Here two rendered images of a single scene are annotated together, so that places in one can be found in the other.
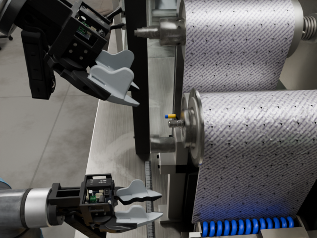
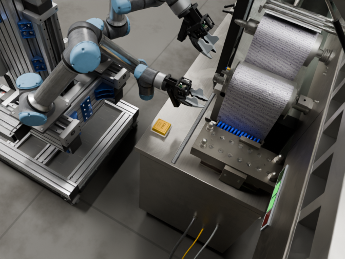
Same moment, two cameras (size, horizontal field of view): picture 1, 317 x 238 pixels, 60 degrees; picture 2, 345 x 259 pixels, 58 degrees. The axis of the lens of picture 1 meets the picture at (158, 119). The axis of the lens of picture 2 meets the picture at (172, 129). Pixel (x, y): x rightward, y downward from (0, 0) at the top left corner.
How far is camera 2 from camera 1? 0.85 m
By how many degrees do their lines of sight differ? 22
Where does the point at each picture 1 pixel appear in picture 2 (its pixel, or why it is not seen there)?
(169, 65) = not seen: hidden behind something
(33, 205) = (158, 78)
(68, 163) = (173, 71)
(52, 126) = (173, 38)
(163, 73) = not seen: hidden behind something
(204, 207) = (223, 114)
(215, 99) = (243, 70)
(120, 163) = (202, 82)
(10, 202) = (151, 73)
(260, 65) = (287, 64)
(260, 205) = (247, 126)
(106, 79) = (203, 44)
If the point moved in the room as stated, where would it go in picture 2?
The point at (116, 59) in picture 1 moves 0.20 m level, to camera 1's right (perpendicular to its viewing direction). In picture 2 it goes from (211, 37) to (257, 58)
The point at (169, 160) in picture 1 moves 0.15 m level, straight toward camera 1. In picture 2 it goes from (219, 88) to (202, 108)
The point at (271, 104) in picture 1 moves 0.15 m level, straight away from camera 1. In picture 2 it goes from (264, 82) to (291, 70)
